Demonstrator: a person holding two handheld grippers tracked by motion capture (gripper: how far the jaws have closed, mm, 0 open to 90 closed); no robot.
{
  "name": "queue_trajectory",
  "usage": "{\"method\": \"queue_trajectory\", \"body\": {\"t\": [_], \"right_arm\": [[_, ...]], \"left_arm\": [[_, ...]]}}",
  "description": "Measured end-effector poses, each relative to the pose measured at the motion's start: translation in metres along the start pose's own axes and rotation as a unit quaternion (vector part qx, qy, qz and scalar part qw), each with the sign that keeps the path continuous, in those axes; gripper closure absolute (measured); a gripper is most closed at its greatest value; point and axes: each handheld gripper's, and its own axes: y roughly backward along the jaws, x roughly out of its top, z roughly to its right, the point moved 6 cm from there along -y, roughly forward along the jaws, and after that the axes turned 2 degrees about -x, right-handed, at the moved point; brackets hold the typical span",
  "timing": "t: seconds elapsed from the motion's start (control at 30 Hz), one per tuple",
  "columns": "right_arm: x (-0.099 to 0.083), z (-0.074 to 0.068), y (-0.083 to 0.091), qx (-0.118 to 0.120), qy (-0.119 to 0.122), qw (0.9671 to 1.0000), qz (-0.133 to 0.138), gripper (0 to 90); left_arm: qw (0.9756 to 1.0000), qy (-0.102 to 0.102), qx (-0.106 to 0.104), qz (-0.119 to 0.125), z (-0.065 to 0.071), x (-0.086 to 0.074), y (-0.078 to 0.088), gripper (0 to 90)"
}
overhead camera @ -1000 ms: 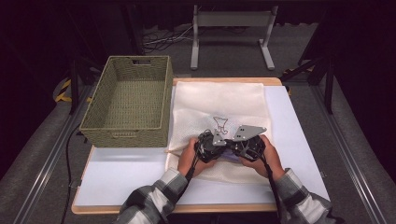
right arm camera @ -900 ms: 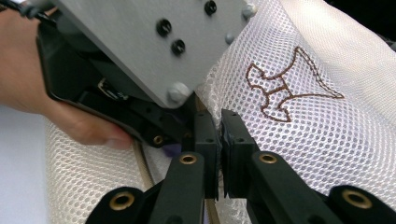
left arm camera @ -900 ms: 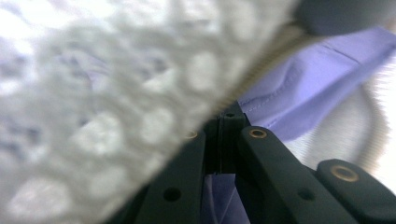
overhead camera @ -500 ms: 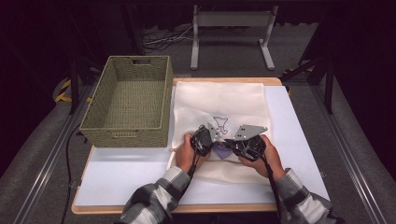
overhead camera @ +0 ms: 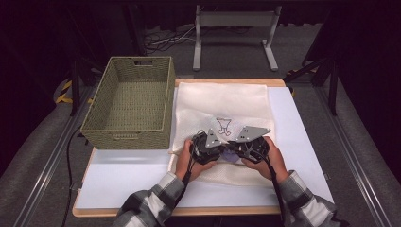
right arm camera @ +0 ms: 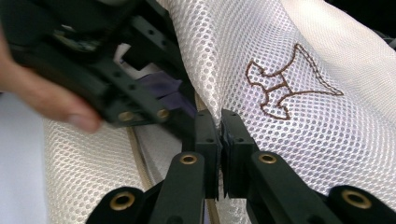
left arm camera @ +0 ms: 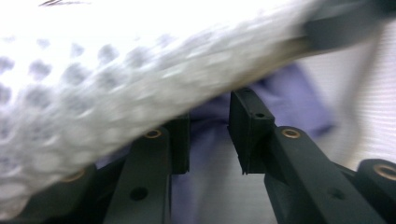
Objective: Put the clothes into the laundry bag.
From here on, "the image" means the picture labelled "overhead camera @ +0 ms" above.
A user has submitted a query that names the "aluminium floor rail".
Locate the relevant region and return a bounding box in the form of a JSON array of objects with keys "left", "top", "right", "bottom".
[
  {"left": 314, "top": 85, "right": 392, "bottom": 227},
  {"left": 12, "top": 84, "right": 97, "bottom": 227}
]

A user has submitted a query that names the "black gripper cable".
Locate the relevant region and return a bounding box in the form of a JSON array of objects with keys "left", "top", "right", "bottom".
[
  {"left": 174, "top": 131, "right": 206, "bottom": 211},
  {"left": 249, "top": 148, "right": 287, "bottom": 223}
]

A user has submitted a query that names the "black floor cable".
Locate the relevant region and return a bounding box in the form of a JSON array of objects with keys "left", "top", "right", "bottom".
[{"left": 61, "top": 125, "right": 83, "bottom": 227}]

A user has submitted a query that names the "grey metal stand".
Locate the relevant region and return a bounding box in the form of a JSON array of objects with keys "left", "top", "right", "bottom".
[{"left": 192, "top": 4, "right": 284, "bottom": 72}]

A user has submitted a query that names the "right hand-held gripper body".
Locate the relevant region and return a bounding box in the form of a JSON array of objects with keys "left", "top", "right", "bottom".
[{"left": 228, "top": 125, "right": 272, "bottom": 165}]

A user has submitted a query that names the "cream mesh laundry bag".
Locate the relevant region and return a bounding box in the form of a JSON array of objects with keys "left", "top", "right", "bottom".
[{"left": 167, "top": 81, "right": 277, "bottom": 188}]

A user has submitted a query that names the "green woven basket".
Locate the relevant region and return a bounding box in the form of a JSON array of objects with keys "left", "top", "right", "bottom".
[{"left": 79, "top": 56, "right": 177, "bottom": 150}]

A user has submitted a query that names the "person's left hand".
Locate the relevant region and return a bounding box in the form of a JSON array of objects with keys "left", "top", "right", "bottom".
[{"left": 174, "top": 138, "right": 219, "bottom": 183}]

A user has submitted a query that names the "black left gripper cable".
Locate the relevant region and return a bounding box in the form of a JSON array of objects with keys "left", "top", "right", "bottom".
[{"left": 174, "top": 131, "right": 206, "bottom": 211}]

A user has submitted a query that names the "yellow black striped tape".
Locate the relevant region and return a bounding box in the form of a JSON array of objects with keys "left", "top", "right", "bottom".
[{"left": 55, "top": 79, "right": 96, "bottom": 105}]

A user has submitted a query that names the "black metal stand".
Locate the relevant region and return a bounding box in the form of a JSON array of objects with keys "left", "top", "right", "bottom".
[
  {"left": 283, "top": 56, "right": 340, "bottom": 117},
  {"left": 69, "top": 57, "right": 106, "bottom": 117}
]

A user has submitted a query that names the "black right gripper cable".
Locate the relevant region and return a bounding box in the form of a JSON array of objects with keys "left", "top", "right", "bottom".
[{"left": 249, "top": 148, "right": 287, "bottom": 223}]

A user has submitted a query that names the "person's right hand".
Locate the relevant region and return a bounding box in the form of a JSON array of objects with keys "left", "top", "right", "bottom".
[{"left": 240, "top": 135, "right": 290, "bottom": 184}]

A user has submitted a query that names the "bundle of floor cables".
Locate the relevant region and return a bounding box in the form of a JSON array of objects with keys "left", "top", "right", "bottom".
[{"left": 144, "top": 24, "right": 197, "bottom": 55}]

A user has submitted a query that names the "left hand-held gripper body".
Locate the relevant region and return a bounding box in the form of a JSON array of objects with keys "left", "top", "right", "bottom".
[{"left": 189, "top": 128, "right": 230, "bottom": 166}]

